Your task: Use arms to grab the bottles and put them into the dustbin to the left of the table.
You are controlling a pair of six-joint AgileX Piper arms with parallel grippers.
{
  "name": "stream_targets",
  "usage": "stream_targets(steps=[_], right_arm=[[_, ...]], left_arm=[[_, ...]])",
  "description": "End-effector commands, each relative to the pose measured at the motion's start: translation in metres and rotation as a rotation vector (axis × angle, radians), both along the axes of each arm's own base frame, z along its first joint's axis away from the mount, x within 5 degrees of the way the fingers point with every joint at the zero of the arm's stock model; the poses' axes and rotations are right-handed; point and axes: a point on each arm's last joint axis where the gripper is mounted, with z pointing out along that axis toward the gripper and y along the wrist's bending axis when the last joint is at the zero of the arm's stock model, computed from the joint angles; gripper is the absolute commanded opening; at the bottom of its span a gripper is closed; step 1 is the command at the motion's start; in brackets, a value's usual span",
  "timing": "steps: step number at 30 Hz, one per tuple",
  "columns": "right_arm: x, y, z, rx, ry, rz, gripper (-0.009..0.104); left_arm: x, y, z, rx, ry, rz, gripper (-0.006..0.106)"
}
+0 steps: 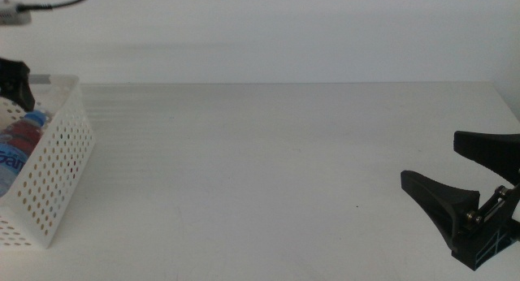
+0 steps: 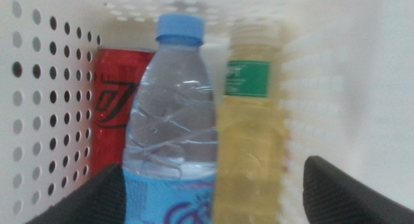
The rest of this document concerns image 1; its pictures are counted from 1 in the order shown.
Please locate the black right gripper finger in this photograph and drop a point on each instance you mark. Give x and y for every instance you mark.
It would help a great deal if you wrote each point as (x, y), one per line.
(443, 200)
(491, 151)

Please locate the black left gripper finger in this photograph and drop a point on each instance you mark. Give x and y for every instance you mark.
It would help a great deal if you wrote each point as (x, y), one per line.
(22, 96)

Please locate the blue cap water bottle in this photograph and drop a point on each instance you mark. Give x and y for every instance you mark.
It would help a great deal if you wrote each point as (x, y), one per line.
(16, 151)

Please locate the white perforated plastic basket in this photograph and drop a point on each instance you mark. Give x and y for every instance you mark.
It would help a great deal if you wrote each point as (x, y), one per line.
(61, 159)

